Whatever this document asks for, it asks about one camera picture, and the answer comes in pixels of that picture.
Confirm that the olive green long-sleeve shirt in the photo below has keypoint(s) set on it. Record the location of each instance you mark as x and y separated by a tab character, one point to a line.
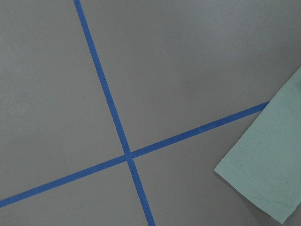
264	165

